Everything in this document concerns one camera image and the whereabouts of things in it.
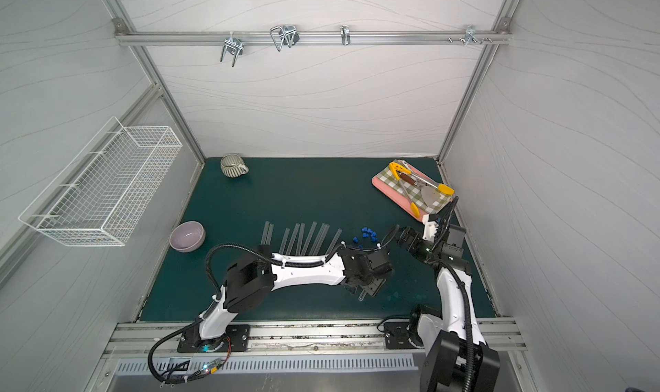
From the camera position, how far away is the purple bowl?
882 mm

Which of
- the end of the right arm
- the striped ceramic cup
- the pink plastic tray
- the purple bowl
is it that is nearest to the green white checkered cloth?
the pink plastic tray

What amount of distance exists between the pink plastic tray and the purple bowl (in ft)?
2.38

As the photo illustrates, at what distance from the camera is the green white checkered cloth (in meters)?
1.06

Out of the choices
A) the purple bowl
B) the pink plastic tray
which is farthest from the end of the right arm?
the purple bowl

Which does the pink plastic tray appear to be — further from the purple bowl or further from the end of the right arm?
the purple bowl

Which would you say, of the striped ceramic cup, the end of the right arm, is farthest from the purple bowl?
the end of the right arm

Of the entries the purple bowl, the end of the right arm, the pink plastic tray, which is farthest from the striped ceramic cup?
the end of the right arm

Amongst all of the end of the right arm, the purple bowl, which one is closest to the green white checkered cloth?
the end of the right arm

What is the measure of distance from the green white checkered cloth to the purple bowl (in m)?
0.76

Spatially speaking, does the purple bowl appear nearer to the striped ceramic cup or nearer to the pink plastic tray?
the striped ceramic cup

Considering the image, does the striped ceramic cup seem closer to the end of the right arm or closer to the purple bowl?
the purple bowl

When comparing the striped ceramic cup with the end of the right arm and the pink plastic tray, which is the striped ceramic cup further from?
the end of the right arm

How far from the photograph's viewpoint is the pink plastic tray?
1.06 metres

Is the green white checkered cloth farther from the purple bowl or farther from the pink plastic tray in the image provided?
the purple bowl
